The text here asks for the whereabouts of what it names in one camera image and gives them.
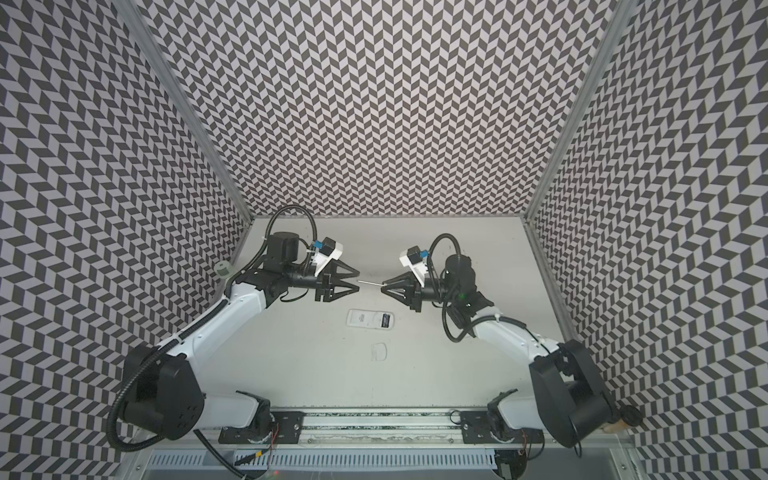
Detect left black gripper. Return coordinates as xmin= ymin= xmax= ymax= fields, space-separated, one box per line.
xmin=284 ymin=258 xmax=361 ymax=303

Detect clear handle screwdriver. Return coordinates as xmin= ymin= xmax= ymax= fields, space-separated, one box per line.
xmin=357 ymin=279 xmax=386 ymax=288

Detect white remote control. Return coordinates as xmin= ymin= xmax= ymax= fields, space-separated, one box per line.
xmin=346 ymin=309 xmax=395 ymax=330

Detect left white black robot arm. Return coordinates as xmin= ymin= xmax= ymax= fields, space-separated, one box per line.
xmin=105 ymin=217 xmax=359 ymax=452

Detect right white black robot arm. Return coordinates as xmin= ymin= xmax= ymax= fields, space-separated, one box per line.
xmin=380 ymin=233 xmax=621 ymax=449

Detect white bottle green cap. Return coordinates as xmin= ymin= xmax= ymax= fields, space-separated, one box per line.
xmin=214 ymin=261 xmax=236 ymax=280

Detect brown jar black lid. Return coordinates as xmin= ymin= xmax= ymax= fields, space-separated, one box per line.
xmin=602 ymin=405 xmax=645 ymax=434

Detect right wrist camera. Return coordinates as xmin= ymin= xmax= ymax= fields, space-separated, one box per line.
xmin=399 ymin=246 xmax=428 ymax=286

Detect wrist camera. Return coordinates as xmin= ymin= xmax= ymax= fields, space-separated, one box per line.
xmin=311 ymin=237 xmax=343 ymax=277
xmin=399 ymin=246 xmax=428 ymax=286

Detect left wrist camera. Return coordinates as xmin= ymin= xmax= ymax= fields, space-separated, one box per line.
xmin=311 ymin=237 xmax=343 ymax=277

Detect aluminium mounting rail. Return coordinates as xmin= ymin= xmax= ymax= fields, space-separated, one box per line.
xmin=128 ymin=407 xmax=634 ymax=450

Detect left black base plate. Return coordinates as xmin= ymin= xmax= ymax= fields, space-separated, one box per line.
xmin=218 ymin=411 xmax=305 ymax=446

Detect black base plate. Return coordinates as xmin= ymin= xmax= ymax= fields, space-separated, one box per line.
xmin=218 ymin=411 xmax=305 ymax=446
xmin=459 ymin=410 xmax=545 ymax=444

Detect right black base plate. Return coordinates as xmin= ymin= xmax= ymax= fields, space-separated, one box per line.
xmin=459 ymin=410 xmax=545 ymax=444

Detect white slotted cable duct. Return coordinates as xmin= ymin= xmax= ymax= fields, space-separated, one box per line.
xmin=147 ymin=449 xmax=496 ymax=472

